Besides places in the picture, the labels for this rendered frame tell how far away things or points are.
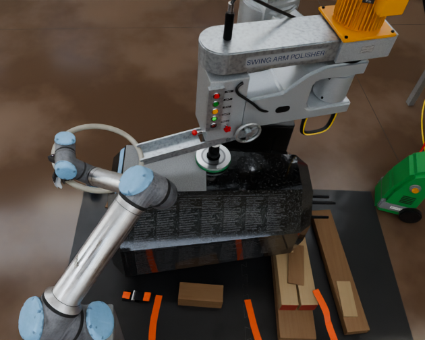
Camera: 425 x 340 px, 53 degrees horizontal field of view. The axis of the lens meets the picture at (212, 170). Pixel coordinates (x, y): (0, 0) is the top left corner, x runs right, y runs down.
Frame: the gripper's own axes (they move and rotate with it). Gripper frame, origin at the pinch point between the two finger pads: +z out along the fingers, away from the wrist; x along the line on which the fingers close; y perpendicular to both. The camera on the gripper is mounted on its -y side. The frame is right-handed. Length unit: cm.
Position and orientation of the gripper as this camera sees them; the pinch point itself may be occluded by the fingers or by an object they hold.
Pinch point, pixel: (61, 182)
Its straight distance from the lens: 233.2
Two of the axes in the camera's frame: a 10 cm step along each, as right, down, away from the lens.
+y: 7.0, 6.5, -3.0
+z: -2.7, 6.3, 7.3
